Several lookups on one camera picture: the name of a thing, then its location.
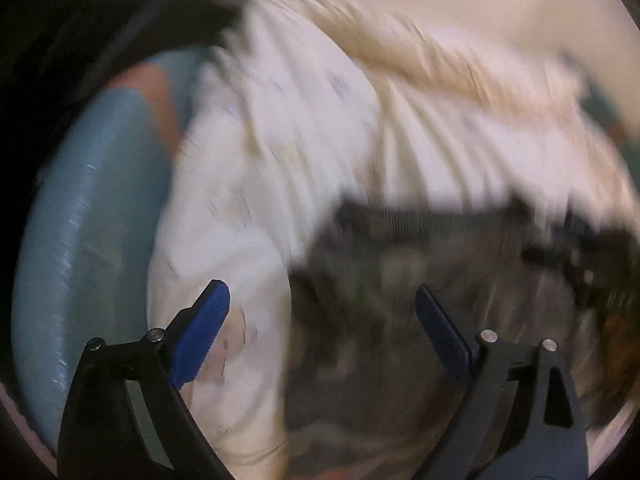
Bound camouflage pants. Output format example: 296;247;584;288
285;195;626;480

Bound cream bear printed blanket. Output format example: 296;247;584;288
147;0;640;480

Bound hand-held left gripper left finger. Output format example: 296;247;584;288
56;279;236;480

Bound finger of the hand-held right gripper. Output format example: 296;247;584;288
565;207;601;241
522;242;581;273

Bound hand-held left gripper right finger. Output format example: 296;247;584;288
414;284;590;480

